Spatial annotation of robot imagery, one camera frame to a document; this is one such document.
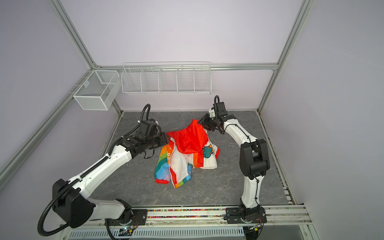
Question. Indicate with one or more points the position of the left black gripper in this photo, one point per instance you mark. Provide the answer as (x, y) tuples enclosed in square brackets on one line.
[(163, 136)]

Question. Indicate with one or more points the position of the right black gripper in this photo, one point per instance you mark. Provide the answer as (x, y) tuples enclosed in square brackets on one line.
[(205, 122)]

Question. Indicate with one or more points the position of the rainbow red kids jacket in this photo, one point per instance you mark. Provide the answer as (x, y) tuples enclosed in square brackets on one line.
[(187, 149)]

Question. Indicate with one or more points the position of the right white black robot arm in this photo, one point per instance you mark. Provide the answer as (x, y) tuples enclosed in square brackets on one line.
[(254, 156)]

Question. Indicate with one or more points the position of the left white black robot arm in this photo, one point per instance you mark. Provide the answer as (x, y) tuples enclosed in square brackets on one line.
[(74, 203)]

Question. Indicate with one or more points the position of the small white mesh basket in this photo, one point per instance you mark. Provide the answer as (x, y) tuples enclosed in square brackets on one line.
[(99, 90)]

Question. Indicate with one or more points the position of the white vent grille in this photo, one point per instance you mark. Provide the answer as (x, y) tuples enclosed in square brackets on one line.
[(157, 233)]

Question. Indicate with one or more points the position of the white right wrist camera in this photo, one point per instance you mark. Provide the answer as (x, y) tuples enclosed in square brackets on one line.
[(212, 113)]

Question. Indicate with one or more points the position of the long white wire basket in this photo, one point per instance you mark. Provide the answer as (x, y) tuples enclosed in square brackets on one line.
[(167, 78)]

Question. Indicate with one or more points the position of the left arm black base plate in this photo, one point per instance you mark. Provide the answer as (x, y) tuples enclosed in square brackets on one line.
[(135, 217)]

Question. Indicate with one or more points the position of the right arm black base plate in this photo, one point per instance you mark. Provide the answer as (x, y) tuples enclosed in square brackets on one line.
[(241, 214)]

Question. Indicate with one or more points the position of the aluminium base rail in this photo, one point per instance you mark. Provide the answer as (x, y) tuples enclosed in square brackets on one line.
[(212, 216)]

